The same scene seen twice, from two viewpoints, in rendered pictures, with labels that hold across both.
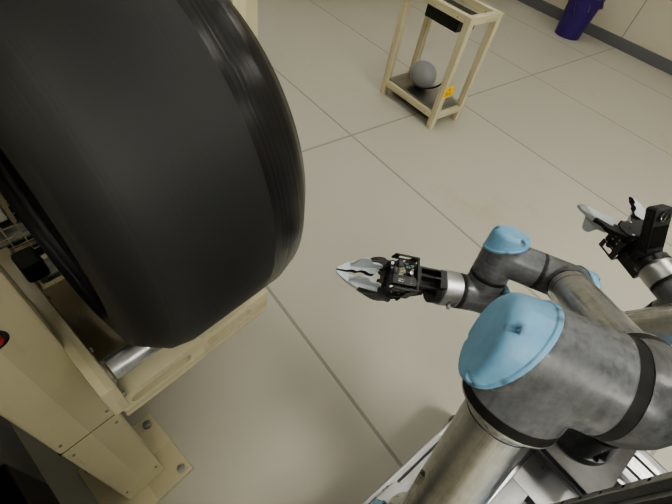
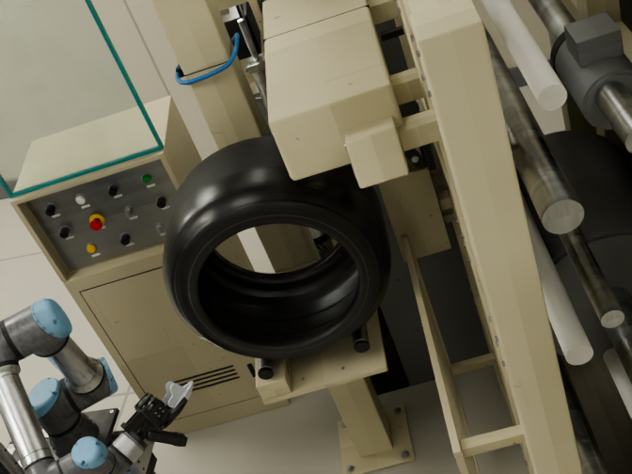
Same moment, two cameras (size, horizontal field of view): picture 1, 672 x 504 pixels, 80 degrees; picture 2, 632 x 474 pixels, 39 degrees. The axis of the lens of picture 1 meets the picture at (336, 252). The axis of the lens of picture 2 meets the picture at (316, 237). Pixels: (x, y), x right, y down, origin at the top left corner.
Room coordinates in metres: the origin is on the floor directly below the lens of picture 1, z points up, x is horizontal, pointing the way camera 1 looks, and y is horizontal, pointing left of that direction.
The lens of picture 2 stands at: (2.33, -0.28, 2.60)
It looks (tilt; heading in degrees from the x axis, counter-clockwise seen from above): 36 degrees down; 158
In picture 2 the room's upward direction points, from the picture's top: 22 degrees counter-clockwise
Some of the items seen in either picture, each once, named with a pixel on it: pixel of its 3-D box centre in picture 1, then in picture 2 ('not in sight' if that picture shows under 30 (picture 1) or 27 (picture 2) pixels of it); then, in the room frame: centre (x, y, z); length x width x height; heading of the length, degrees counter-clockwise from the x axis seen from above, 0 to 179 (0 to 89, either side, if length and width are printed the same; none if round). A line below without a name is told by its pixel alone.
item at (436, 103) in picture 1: (434, 56); not in sight; (3.16, -0.39, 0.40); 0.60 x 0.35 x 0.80; 48
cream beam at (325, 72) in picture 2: not in sight; (326, 66); (0.71, 0.57, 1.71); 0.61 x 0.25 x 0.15; 148
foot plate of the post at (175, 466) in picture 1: (136, 469); (373, 439); (0.22, 0.50, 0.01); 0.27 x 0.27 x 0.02; 58
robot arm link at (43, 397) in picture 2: not in sight; (53, 403); (0.04, -0.34, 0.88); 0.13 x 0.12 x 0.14; 78
